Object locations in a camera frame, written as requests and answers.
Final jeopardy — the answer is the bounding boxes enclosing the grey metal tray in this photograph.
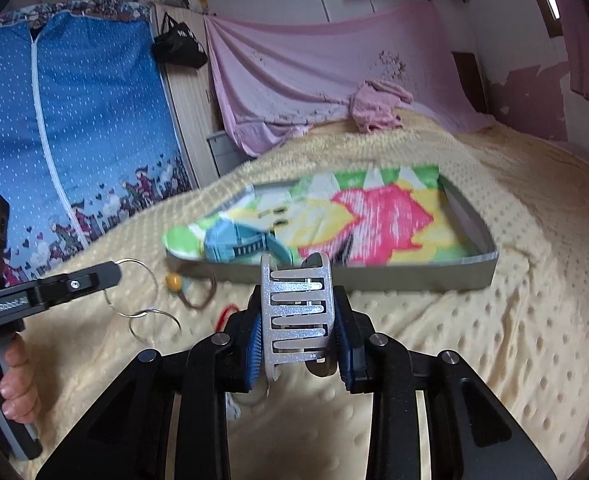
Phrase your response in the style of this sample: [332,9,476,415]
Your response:
[162,166,498,292]

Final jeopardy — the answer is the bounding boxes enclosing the beige wooden wardrobe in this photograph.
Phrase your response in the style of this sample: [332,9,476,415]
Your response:
[149,3,236,191]

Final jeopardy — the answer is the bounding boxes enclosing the red string bracelet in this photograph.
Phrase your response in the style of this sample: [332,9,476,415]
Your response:
[215,302,240,334]

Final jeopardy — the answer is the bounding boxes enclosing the black hanging bag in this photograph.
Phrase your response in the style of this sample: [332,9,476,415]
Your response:
[151,12,209,70]

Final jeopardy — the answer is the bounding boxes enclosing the light blue smart watch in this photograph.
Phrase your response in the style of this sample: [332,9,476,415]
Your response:
[203,218,294,264]

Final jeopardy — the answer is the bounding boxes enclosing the crumpled pink towel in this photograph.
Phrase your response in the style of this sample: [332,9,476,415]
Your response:
[349,80,415,133]

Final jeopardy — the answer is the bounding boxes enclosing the yellow dotted bed blanket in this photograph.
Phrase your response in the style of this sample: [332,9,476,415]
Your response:
[23,113,589,479]

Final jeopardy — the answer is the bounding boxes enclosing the person's left hand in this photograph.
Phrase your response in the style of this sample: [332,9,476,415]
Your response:
[0,334,40,425]

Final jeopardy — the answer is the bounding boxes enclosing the pink hanging sheet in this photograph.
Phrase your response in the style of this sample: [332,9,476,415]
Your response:
[206,0,489,157]

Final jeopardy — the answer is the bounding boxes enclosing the thin silver hoop rings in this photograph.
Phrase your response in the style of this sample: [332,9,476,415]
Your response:
[101,257,183,345]

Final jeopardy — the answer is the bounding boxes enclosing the blue fabric wardrobe cover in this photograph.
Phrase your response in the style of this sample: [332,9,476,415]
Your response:
[0,0,191,286]

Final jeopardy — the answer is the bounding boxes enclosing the silver metal hair claw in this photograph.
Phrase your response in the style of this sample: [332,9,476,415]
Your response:
[261,252,337,382]

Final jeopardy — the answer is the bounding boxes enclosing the brown hair tie orange bead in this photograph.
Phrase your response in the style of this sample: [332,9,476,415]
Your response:
[165,272,217,311]

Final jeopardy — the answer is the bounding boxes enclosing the grey drawer cabinet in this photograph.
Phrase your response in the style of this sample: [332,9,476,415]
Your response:
[208,131,252,177]

